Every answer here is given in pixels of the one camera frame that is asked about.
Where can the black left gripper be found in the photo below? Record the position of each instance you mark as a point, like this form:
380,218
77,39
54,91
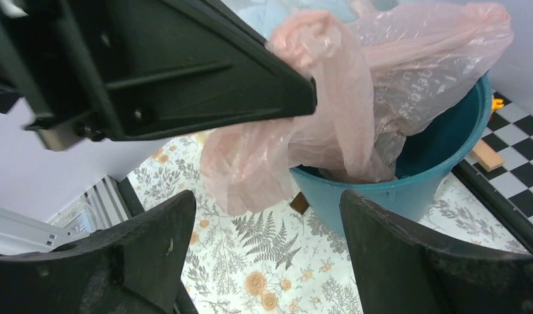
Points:
33,63

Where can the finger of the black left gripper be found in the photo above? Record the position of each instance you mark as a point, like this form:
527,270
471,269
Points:
150,70

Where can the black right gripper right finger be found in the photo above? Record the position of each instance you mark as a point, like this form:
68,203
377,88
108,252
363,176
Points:
401,266

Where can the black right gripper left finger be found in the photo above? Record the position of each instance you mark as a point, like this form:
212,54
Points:
133,267

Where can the teal plastic trash bin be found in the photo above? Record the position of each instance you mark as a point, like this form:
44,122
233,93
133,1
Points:
426,159

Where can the pink plastic trash bag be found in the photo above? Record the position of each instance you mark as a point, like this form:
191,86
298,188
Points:
380,79

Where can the floral patterned table mat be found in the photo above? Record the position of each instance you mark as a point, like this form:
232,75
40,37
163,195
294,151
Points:
278,261

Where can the small brown wooden block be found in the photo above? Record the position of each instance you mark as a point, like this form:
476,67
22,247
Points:
299,204

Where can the tan wooden block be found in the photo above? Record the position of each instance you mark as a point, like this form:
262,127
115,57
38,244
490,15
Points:
486,156

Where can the black white checkerboard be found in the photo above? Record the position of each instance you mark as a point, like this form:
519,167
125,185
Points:
505,190

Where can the yellow toy figure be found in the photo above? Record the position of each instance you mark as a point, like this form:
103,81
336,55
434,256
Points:
497,104

